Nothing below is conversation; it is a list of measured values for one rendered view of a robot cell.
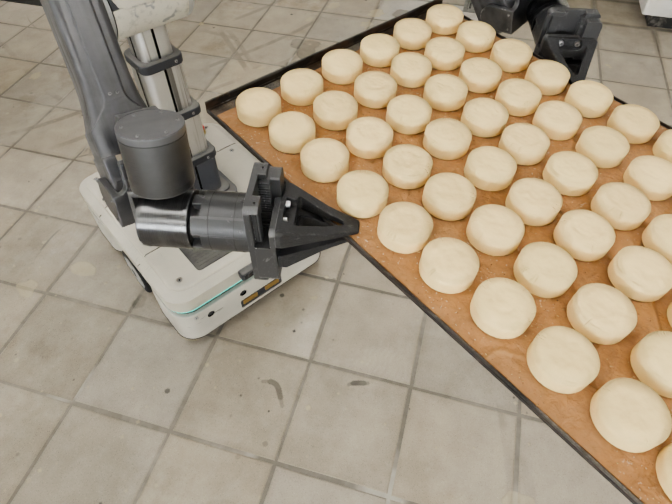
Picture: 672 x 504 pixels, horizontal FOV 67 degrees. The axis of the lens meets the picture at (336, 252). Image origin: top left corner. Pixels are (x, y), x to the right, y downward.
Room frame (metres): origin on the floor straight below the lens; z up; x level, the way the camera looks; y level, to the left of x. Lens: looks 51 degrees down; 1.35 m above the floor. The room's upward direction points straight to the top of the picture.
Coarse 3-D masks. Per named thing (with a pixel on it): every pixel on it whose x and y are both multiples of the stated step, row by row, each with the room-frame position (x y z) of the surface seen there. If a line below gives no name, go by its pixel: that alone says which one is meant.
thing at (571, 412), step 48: (480, 96) 0.53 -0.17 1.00; (480, 144) 0.44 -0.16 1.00; (336, 192) 0.37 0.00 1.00; (480, 192) 0.37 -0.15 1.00; (528, 240) 0.31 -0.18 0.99; (624, 240) 0.31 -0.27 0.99; (576, 288) 0.26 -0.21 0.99; (480, 336) 0.21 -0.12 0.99; (528, 336) 0.21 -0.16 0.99; (528, 384) 0.17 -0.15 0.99; (576, 432) 0.13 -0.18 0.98; (624, 480) 0.10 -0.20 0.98
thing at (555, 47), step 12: (552, 36) 0.63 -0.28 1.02; (564, 36) 0.63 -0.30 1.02; (576, 36) 0.63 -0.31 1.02; (540, 48) 0.63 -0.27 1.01; (552, 48) 0.61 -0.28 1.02; (564, 48) 0.62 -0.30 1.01; (576, 48) 0.62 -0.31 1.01; (588, 48) 0.61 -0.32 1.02; (564, 60) 0.59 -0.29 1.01; (588, 60) 0.59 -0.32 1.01
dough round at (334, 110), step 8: (320, 96) 0.49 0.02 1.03; (328, 96) 0.50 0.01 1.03; (336, 96) 0.50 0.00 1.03; (344, 96) 0.50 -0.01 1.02; (352, 96) 0.50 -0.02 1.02; (320, 104) 0.48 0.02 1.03; (328, 104) 0.48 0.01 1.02; (336, 104) 0.48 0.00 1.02; (344, 104) 0.48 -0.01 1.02; (352, 104) 0.48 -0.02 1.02; (320, 112) 0.47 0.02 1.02; (328, 112) 0.47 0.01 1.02; (336, 112) 0.47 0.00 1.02; (344, 112) 0.47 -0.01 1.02; (352, 112) 0.47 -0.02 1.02; (320, 120) 0.47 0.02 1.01; (328, 120) 0.46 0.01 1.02; (336, 120) 0.46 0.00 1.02; (344, 120) 0.46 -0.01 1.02; (352, 120) 0.47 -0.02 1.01; (328, 128) 0.46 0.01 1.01; (336, 128) 0.46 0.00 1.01; (344, 128) 0.46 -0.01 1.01
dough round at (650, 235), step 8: (664, 216) 0.33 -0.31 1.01; (656, 224) 0.32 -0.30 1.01; (664, 224) 0.32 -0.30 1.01; (648, 232) 0.31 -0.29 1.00; (656, 232) 0.31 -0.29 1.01; (664, 232) 0.31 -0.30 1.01; (648, 240) 0.31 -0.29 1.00; (656, 240) 0.30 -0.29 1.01; (664, 240) 0.30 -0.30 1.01; (656, 248) 0.30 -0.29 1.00; (664, 248) 0.29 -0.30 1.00; (664, 256) 0.29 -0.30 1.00
